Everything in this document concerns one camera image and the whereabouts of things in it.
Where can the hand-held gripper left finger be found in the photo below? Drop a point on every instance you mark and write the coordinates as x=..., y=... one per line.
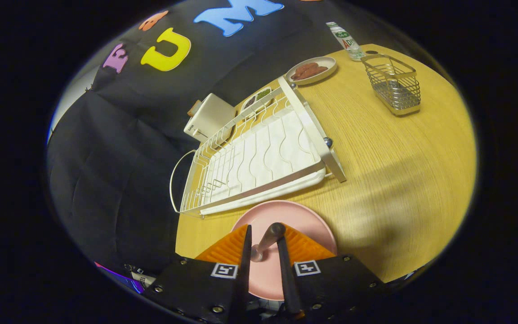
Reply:
x=243, y=283

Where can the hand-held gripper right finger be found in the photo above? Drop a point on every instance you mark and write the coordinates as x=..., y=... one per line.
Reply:
x=286, y=279

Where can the pink plate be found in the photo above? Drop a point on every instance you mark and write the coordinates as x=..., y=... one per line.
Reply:
x=304, y=216

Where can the beige round plate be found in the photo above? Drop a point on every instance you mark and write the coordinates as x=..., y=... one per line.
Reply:
x=331, y=65

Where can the white paper tags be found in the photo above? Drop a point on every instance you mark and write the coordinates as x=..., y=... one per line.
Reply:
x=144, y=278

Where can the white toaster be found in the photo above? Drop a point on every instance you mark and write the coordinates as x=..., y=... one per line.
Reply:
x=212, y=114

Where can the brown bread slice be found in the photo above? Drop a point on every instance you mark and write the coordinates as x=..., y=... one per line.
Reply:
x=194, y=108

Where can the white divided bean tray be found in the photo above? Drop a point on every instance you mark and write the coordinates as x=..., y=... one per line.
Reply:
x=263, y=93

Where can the brown meat piece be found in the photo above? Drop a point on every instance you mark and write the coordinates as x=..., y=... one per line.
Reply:
x=306, y=67
x=317, y=72

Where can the white green label drink bottle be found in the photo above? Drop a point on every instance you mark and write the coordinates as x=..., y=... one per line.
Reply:
x=346, y=40

